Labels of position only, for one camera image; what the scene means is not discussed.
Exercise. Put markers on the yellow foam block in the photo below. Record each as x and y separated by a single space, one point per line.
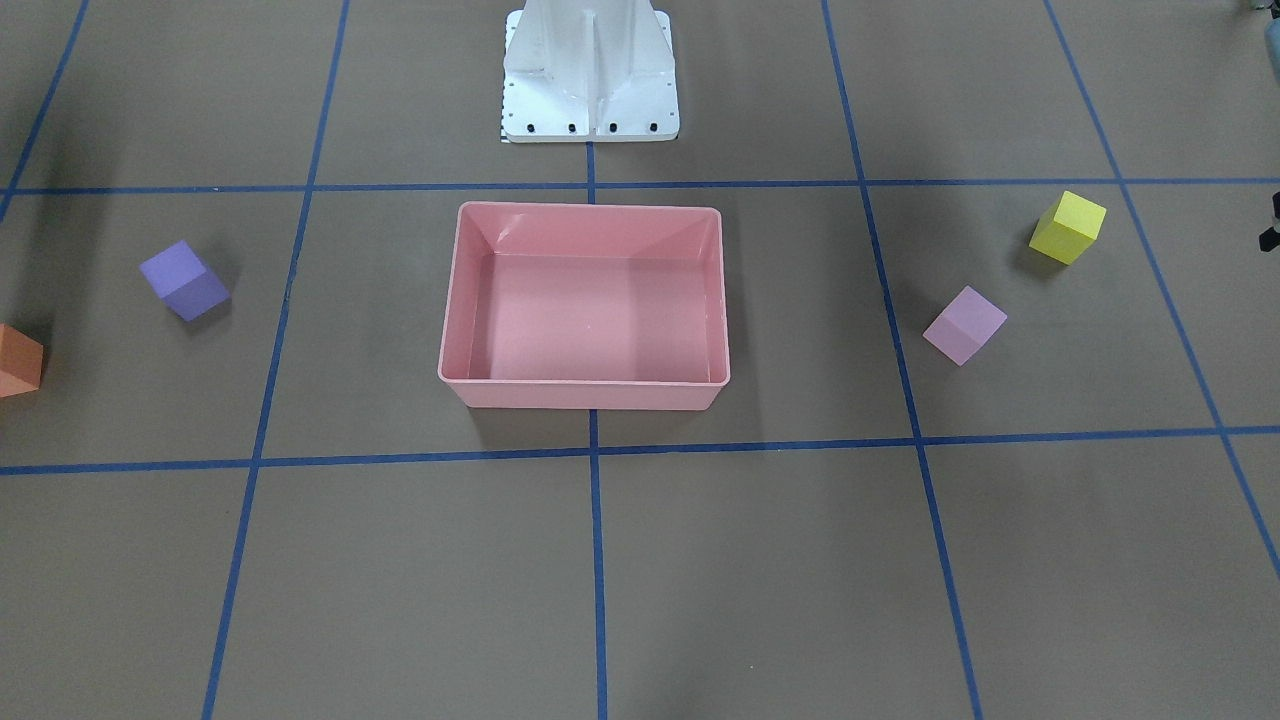
1069 227

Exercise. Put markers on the dark purple foam block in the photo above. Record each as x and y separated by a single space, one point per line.
185 283

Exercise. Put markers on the orange foam block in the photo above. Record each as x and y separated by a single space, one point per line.
22 362

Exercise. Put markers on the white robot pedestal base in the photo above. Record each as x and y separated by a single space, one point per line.
589 71

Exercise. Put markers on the light pink foam block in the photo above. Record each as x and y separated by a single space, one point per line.
965 326

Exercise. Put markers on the pink plastic bin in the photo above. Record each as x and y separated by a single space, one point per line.
580 306

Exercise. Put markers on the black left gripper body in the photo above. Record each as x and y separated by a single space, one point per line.
1274 225

